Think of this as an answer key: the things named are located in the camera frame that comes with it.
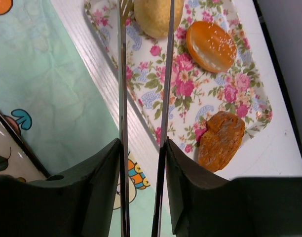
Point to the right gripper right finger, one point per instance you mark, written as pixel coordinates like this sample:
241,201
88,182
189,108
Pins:
203,204

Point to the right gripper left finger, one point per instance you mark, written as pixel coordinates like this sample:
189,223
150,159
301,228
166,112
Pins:
77,202

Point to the round pale bread roll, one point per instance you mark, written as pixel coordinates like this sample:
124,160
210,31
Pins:
153,17

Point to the metal tongs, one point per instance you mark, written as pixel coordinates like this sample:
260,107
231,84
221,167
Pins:
123,7

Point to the brown crusty bread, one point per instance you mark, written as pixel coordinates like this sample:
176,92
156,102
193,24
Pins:
220,142

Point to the square floral plate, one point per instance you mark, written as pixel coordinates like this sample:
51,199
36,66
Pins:
16,157

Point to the floral serving tray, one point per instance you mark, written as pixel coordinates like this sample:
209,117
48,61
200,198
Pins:
196,94

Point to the mint green placemat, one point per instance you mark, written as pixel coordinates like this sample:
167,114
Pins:
42,73

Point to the sesame bun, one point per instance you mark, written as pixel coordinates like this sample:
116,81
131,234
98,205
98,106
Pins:
211,47

